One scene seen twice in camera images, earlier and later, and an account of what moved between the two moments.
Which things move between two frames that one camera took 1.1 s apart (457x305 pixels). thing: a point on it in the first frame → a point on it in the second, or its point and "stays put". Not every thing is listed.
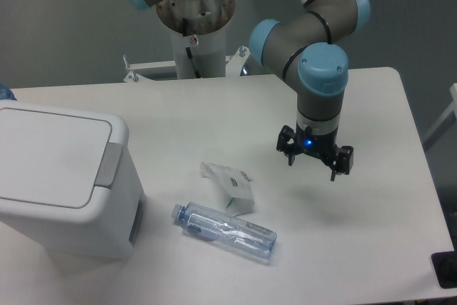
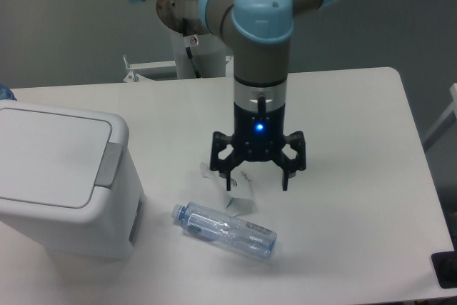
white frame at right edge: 449,118 stays put
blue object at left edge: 6,93 stays put
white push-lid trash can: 66,177 stays put
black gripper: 323,145 → 258,136
